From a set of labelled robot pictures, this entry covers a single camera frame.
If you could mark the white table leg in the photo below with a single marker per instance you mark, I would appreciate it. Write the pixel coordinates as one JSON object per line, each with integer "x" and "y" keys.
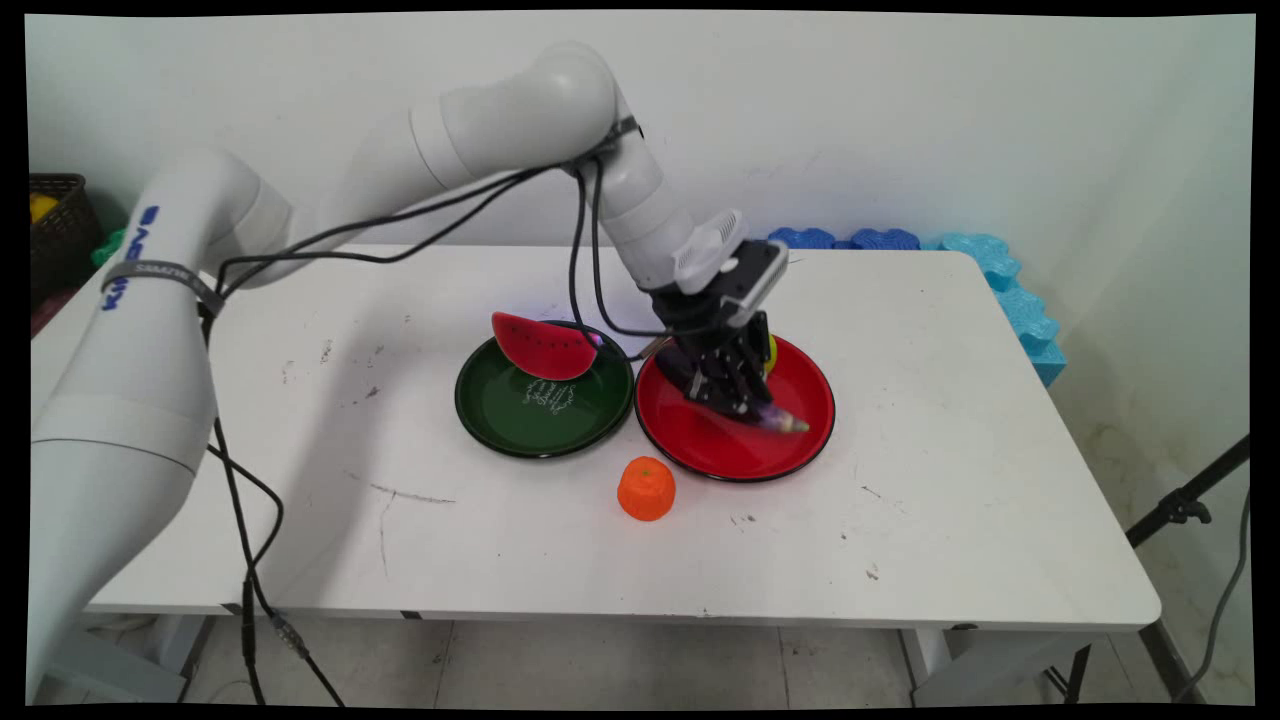
{"x": 190, "y": 650}
{"x": 935, "y": 665}

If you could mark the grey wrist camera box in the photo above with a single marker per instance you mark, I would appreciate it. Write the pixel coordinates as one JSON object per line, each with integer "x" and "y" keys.
{"x": 755, "y": 280}

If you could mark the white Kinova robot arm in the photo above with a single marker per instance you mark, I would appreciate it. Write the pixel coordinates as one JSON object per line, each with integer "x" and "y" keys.
{"x": 150, "y": 350}

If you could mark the dark green plate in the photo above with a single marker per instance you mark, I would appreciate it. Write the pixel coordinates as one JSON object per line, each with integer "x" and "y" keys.
{"x": 530, "y": 415}

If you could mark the green foam mat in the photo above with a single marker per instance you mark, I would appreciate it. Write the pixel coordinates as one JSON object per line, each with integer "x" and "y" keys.
{"x": 108, "y": 250}

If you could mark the black tripod stand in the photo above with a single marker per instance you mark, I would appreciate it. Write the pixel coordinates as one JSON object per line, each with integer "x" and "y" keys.
{"x": 1180, "y": 510}

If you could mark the toy watermelon slice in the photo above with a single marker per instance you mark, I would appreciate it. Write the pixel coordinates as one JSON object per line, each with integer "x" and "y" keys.
{"x": 545, "y": 350}

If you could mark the toy green apple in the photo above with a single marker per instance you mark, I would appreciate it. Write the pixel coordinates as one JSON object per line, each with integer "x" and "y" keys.
{"x": 772, "y": 352}

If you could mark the toy purple eggplant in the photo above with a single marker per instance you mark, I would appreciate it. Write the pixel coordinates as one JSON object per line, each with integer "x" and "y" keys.
{"x": 785, "y": 421}

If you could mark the red plate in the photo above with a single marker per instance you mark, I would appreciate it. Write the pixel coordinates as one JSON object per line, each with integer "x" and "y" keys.
{"x": 720, "y": 450}

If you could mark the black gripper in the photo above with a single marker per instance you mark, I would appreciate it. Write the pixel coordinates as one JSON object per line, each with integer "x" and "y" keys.
{"x": 700, "y": 325}

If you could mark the dark blue foam mat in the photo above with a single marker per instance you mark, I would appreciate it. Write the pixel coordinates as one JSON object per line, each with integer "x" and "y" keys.
{"x": 805, "y": 239}
{"x": 885, "y": 240}

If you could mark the yellow object in basket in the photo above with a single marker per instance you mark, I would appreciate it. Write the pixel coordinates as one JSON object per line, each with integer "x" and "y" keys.
{"x": 42, "y": 205}

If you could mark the light blue foam mat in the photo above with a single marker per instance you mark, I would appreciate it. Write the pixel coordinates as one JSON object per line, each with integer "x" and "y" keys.
{"x": 1020, "y": 310}

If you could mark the toy orange fruit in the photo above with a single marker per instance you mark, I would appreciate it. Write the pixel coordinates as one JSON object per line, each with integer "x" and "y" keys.
{"x": 647, "y": 490}

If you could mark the dark woven basket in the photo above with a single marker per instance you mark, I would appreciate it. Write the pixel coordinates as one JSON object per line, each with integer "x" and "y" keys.
{"x": 60, "y": 225}

